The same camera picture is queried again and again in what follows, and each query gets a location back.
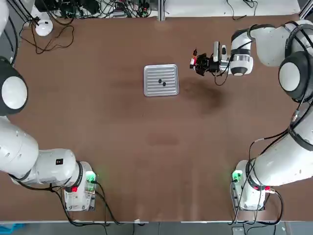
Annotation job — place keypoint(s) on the ribbed silver metal tray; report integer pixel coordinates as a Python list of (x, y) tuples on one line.
[(151, 85)]

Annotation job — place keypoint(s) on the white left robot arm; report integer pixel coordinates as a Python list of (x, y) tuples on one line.
[(53, 169)]

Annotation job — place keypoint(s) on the small red oil bottle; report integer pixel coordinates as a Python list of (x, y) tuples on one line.
[(192, 63)]

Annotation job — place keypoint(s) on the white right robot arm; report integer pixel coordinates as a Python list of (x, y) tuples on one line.
[(281, 166)]

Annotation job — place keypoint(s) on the aluminium profile post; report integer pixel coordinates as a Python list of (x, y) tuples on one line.
[(162, 11)]

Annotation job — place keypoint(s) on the blue plastic item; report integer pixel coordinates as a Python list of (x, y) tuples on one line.
[(11, 228)]

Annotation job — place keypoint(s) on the aluminium table edge rail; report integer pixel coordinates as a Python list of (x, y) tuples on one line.
[(306, 8)]

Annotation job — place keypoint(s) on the white desk lamp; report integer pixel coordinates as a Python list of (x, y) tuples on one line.
[(44, 28)]

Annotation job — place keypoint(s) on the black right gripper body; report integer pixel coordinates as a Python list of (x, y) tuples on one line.
[(213, 65)]

